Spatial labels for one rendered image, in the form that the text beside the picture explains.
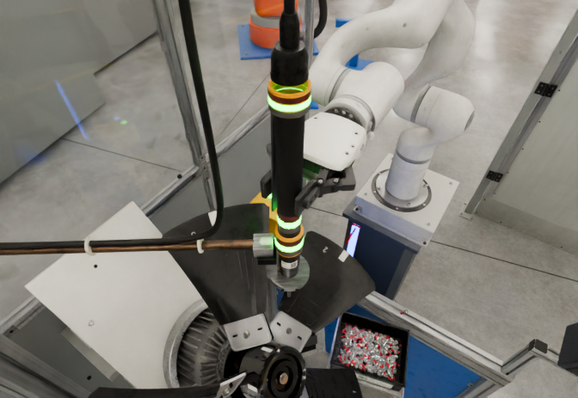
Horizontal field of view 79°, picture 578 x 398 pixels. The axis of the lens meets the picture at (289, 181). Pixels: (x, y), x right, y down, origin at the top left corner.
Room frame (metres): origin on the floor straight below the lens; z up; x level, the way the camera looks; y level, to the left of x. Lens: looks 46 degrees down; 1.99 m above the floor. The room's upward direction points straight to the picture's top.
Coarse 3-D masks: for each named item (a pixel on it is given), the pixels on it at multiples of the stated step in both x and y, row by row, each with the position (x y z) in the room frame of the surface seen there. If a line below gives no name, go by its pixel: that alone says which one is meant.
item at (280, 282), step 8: (256, 240) 0.31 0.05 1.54; (256, 248) 0.30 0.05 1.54; (264, 248) 0.30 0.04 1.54; (272, 248) 0.30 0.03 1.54; (256, 256) 0.29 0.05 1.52; (264, 256) 0.29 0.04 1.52; (272, 256) 0.29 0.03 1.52; (264, 264) 0.29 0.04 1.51; (272, 264) 0.29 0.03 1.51; (304, 264) 0.32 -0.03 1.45; (272, 272) 0.29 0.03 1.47; (304, 272) 0.30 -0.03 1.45; (272, 280) 0.29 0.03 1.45; (280, 280) 0.29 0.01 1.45; (288, 280) 0.29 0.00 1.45; (296, 280) 0.29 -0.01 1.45; (304, 280) 0.29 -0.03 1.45; (280, 288) 0.28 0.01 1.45; (288, 288) 0.28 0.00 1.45; (296, 288) 0.28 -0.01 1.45
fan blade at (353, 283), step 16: (304, 240) 0.54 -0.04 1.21; (320, 240) 0.54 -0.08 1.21; (304, 256) 0.49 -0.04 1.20; (320, 256) 0.50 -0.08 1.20; (336, 256) 0.50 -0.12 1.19; (352, 256) 0.51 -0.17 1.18; (320, 272) 0.45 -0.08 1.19; (336, 272) 0.45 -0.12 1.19; (352, 272) 0.46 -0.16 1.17; (304, 288) 0.41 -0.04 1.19; (320, 288) 0.41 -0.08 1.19; (336, 288) 0.41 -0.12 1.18; (352, 288) 0.42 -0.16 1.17; (368, 288) 0.43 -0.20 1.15; (288, 304) 0.37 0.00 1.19; (304, 304) 0.37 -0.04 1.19; (320, 304) 0.37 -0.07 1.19; (336, 304) 0.38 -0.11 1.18; (352, 304) 0.38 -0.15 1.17; (304, 320) 0.33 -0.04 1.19; (320, 320) 0.34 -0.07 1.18
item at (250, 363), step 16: (224, 352) 0.26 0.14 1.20; (240, 352) 0.26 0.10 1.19; (256, 352) 0.25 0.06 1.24; (272, 352) 0.24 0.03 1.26; (288, 352) 0.24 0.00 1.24; (224, 368) 0.23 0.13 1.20; (240, 368) 0.22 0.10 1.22; (256, 368) 0.21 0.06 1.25; (272, 368) 0.22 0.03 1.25; (288, 368) 0.22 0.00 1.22; (304, 368) 0.23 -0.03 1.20; (240, 384) 0.20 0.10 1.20; (256, 384) 0.19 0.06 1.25; (272, 384) 0.19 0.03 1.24; (288, 384) 0.20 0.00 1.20; (304, 384) 0.20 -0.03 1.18
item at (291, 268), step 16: (288, 16) 0.30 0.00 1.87; (288, 32) 0.30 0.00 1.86; (288, 48) 0.30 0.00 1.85; (304, 48) 0.31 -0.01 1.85; (272, 64) 0.30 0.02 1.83; (288, 64) 0.29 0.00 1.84; (304, 64) 0.30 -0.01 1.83; (272, 80) 0.30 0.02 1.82; (288, 80) 0.29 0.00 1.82; (304, 80) 0.30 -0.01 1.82; (288, 272) 0.29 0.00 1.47
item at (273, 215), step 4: (256, 196) 0.82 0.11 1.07; (260, 196) 0.82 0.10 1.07; (252, 200) 0.80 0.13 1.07; (256, 200) 0.80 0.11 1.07; (260, 200) 0.80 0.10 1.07; (264, 200) 0.80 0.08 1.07; (268, 200) 0.80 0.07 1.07; (268, 204) 0.78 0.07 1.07; (276, 208) 0.76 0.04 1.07; (272, 212) 0.74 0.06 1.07; (276, 212) 0.74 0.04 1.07; (272, 216) 0.73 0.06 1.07; (276, 216) 0.73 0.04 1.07; (272, 220) 0.72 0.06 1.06; (276, 220) 0.71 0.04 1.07; (272, 224) 0.72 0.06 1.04; (272, 228) 0.72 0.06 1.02; (272, 232) 0.72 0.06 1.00
